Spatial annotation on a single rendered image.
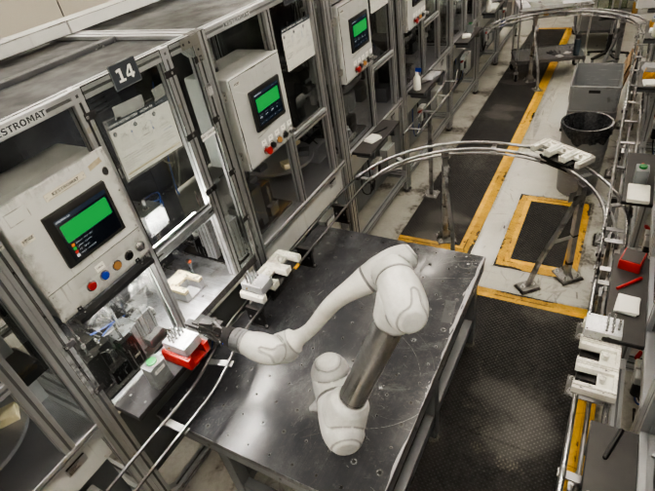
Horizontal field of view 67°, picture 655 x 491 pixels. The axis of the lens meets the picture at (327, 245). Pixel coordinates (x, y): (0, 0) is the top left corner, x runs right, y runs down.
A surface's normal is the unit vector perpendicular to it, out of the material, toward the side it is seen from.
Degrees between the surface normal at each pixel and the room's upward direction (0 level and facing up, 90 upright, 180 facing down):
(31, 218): 90
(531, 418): 0
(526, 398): 0
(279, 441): 0
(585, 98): 91
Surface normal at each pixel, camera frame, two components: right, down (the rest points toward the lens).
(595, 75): -0.44, 0.58
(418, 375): -0.14, -0.79
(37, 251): 0.87, 0.18
